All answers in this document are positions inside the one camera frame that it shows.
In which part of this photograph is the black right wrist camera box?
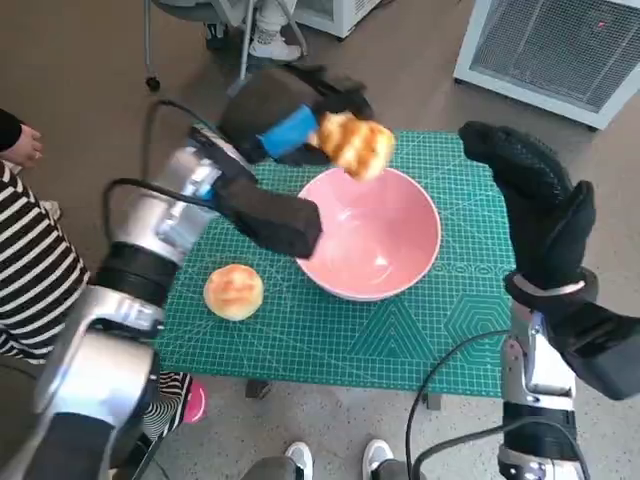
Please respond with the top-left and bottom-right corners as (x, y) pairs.
(544, 294), (640, 401)

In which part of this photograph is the grey metal pole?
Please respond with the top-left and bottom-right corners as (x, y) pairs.
(238, 0), (256, 84)

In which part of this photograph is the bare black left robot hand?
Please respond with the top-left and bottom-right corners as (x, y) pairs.
(262, 63), (375, 168)

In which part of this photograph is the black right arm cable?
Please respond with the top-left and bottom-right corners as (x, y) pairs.
(404, 329), (511, 480)

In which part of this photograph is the person's hand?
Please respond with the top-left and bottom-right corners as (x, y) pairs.
(9, 124), (45, 167)

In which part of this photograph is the small white mesh appliance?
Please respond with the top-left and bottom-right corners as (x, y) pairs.
(292, 0), (386, 40)

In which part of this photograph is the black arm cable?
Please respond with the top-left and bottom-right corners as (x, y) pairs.
(404, 329), (511, 480)
(102, 98), (226, 241)

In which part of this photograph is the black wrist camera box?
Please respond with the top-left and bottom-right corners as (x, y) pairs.
(214, 172), (324, 260)
(544, 294), (640, 401)

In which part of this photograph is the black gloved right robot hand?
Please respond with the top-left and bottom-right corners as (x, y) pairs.
(457, 120), (598, 292)

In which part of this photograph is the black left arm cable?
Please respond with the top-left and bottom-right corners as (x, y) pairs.
(102, 98), (226, 241)

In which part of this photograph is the round toy bread bun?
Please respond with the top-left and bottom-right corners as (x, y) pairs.
(202, 264), (265, 321)

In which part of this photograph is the pink bowl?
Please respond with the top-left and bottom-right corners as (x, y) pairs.
(295, 167), (442, 302)

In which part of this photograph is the long braided toy bread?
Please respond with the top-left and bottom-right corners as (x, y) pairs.
(317, 112), (397, 181)

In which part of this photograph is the large white mesh cabinet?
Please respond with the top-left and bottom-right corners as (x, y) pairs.
(453, 0), (640, 130)

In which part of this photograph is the grey office chair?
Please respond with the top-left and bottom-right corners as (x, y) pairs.
(143, 0), (261, 92)

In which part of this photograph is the person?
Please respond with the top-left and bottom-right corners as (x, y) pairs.
(239, 439), (424, 480)
(204, 0), (307, 64)
(0, 107), (209, 441)

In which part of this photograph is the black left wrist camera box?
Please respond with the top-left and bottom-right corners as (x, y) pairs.
(214, 172), (324, 260)

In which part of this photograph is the green cutting mat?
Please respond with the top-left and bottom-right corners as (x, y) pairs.
(154, 130), (516, 400)

